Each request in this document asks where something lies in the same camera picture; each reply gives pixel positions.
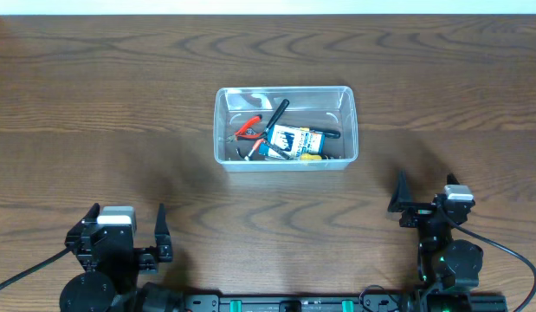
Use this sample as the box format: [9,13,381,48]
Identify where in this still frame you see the black mounting rail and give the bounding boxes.
[179,285,508,312]

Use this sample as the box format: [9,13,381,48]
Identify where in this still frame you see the claw hammer black orange handle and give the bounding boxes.
[236,99,290,161]

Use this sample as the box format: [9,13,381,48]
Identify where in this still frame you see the red black handled pliers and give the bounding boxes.
[225,114,268,142]

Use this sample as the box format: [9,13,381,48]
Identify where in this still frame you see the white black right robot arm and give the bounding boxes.
[174,173,483,312]

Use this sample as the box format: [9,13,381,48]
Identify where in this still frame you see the slim yellow black screwdriver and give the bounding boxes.
[300,127,341,140]

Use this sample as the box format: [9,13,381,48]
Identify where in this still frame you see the stubby yellow black screwdriver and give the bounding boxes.
[294,153,333,161]

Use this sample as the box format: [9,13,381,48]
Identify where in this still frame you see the blue white bit set box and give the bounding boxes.
[267,125,325,158]

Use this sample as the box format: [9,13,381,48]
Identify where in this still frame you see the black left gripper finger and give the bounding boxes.
[154,204,171,249]
[82,203,100,222]

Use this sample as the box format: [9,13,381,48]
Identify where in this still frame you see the clear plastic container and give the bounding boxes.
[213,86,358,172]

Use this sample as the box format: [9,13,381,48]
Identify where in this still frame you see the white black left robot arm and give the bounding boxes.
[59,203,184,312]

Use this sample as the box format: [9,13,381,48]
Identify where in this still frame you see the silver double ring wrench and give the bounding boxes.
[262,140,292,160]

